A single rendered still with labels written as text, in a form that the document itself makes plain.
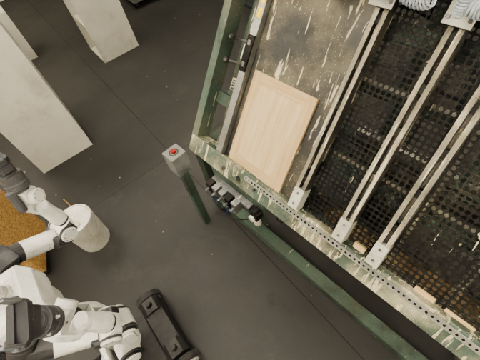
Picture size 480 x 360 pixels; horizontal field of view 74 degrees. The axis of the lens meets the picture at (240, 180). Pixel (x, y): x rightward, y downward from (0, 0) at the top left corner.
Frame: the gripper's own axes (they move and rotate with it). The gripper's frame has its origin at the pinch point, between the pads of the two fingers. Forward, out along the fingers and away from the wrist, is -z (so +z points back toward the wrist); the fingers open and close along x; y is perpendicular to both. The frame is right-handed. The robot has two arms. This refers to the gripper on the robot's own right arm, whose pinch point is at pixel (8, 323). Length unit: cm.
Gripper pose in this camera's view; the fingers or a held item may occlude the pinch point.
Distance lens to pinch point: 101.3
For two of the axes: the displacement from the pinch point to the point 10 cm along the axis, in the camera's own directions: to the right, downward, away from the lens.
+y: 9.6, -2.8, 0.9
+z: 0.2, 3.7, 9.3
